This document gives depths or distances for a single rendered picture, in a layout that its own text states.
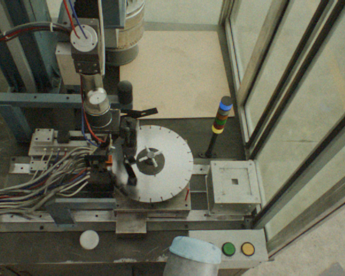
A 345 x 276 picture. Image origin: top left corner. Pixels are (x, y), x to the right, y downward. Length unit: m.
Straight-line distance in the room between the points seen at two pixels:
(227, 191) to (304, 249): 1.12
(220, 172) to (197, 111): 0.43
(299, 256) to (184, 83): 1.29
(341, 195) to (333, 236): 1.62
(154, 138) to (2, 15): 0.73
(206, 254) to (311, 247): 1.69
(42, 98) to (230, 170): 0.78
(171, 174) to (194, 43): 0.94
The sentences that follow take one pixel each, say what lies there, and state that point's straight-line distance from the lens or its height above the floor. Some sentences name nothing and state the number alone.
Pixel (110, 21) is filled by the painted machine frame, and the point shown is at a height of 1.35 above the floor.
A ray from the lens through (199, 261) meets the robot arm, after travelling 0.78.
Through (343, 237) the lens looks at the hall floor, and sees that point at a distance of 2.57.
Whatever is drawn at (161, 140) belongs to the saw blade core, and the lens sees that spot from 1.39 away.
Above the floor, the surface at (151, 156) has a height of 1.00.
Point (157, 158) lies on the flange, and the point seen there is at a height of 0.96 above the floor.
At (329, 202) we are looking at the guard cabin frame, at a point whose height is 1.34.
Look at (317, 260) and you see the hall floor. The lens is 2.44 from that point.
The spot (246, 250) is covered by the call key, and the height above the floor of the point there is 0.90.
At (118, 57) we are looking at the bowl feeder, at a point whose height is 0.82.
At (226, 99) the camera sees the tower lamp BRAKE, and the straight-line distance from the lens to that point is 1.28.
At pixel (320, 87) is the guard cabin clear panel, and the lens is 1.07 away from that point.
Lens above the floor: 2.15
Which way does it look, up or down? 59 degrees down
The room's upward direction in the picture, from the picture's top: 9 degrees clockwise
